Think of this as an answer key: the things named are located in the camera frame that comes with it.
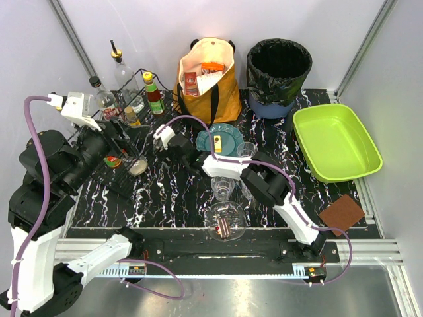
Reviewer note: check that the red snack box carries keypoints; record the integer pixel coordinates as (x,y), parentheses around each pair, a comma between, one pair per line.
(190,84)

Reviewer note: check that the orange snack box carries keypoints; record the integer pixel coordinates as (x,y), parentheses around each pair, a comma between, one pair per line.
(212,67)

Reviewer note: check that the orange canvas tote bag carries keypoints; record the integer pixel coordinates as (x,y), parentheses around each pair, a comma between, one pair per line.
(221,102)

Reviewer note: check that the red sauce bottle yellow cap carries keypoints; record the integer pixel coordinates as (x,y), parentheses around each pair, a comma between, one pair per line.
(112,162)

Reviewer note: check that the lime green plastic tub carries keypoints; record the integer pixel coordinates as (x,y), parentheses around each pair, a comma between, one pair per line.
(336,145)

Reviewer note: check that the brown scouring pad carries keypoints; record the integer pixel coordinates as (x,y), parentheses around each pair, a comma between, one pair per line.
(342,214)

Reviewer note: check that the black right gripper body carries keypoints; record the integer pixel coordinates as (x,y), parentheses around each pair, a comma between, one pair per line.
(168,152)

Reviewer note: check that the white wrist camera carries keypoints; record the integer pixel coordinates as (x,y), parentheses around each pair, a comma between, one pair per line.
(162,136)
(77,110)

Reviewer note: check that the clear glass tumbler middle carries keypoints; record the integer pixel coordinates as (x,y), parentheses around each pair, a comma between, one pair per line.
(246,192)

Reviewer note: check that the glass jar front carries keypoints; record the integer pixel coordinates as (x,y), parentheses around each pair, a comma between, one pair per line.
(138,167)

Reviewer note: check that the small yellow seasoning bottle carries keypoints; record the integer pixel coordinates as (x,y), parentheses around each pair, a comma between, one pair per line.
(131,117)

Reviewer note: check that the black wire dish rack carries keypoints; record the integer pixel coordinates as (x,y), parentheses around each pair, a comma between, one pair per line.
(145,112)

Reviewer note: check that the clear glass tumbler rear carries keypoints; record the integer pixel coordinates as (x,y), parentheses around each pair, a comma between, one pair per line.
(247,149)

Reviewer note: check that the teal ceramic plate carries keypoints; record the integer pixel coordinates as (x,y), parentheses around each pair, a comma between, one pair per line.
(231,137)

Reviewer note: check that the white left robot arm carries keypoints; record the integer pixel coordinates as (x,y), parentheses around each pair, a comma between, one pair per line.
(55,170)

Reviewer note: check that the white paper package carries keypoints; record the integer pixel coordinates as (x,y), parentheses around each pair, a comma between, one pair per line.
(207,81)

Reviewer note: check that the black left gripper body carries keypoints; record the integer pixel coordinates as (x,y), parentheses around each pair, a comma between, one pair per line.
(116,136)

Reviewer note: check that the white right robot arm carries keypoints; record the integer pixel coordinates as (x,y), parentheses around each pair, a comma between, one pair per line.
(259,173)

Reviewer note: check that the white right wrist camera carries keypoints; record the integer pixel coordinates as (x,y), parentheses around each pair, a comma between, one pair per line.
(162,136)

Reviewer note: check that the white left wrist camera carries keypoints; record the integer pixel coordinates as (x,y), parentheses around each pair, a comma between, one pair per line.
(77,110)

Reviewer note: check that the chocolate cake slice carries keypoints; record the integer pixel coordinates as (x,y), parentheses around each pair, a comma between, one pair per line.
(223,228)

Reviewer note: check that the clear glass tumbler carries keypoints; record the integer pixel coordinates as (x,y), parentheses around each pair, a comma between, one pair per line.
(222,188)
(247,149)
(246,192)

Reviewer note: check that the clear bottle black cap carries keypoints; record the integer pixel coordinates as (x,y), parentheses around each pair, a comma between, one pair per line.
(105,99)

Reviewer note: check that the trash bin with black liner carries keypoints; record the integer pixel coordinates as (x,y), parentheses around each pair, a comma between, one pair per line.
(276,70)

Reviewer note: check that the clear glass bowl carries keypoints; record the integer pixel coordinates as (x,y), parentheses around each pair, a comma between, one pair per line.
(234,214)

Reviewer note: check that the clear glass tumbler left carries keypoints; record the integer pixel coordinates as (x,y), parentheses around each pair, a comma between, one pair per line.
(222,188)

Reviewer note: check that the yellow cake slice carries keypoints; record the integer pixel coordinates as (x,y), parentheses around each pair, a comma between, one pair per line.
(217,143)

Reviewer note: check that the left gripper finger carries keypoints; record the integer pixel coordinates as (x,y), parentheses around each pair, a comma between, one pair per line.
(130,139)
(119,174)

